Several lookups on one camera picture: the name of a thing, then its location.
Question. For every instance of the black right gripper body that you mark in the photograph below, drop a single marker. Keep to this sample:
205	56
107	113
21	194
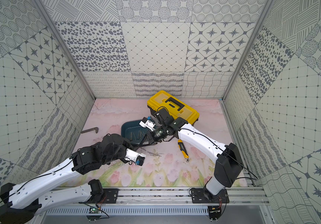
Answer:
157	135

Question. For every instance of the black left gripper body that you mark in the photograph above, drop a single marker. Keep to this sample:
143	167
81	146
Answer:
133	146

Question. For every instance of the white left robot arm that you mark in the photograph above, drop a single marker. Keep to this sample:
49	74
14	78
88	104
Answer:
21	202

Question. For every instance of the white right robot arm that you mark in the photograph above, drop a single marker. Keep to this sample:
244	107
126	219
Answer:
227	159

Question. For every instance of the teal plastic storage box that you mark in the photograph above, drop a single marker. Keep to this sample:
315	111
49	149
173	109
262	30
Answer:
133	131

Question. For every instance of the yellow black toolbox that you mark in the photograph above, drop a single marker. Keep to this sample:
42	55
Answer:
175	107

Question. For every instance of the yellow black utility knife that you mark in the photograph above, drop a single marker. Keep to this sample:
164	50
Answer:
183	150

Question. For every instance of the dark metal L-shaped wrench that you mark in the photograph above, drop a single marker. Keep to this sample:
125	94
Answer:
95	129

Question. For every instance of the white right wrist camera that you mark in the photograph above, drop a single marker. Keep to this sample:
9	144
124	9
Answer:
147	122

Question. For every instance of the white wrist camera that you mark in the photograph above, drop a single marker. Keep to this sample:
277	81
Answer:
147	122
137	158

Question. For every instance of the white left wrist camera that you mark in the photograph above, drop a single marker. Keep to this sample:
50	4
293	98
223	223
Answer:
137	158

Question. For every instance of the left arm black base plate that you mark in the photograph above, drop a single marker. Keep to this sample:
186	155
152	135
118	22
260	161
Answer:
109	196

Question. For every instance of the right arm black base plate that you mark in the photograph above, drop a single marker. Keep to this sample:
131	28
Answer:
201	195

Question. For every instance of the white slotted cable duct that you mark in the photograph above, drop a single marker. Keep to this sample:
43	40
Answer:
131	210

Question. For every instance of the aluminium mounting rail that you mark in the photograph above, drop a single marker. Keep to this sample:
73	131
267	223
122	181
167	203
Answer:
153	196

